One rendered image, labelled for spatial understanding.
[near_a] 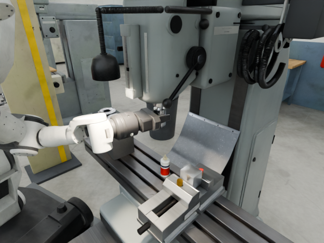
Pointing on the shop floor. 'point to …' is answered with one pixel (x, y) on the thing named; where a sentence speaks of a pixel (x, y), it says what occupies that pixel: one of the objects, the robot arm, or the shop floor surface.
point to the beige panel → (35, 93)
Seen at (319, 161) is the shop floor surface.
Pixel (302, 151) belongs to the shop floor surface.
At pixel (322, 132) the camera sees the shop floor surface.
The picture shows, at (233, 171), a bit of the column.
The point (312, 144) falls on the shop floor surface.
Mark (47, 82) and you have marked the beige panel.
